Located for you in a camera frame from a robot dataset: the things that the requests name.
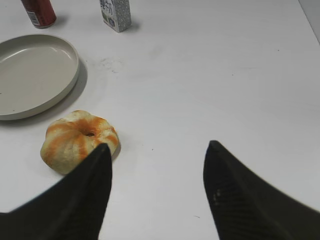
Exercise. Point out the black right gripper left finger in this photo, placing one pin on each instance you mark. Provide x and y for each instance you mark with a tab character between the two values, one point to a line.
73	209

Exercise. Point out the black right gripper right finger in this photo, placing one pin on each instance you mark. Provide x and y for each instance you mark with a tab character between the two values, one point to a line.
246	207

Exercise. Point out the orange striped round bun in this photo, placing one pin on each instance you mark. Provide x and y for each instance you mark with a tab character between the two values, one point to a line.
69	140

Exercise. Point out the white milk carton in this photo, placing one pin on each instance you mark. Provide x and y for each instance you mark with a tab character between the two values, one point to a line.
116	14

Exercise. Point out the beige round plate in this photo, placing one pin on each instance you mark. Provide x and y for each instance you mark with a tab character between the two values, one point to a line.
37	71

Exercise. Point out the red soda can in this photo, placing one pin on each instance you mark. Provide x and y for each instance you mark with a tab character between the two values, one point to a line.
40	12

